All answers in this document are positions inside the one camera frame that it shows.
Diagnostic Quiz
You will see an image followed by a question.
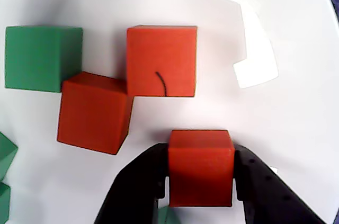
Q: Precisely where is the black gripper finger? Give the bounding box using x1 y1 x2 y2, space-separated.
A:
233 144 328 224
94 142 170 224

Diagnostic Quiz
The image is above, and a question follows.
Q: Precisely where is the red cube with black mark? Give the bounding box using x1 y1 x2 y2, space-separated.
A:
126 24 198 98

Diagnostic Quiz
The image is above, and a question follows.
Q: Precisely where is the white round plate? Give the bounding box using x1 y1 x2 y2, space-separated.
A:
0 0 339 224

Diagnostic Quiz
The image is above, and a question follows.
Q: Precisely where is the green cube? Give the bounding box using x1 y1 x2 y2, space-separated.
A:
0 131 19 181
152 204 182 224
0 181 12 224
4 25 83 94

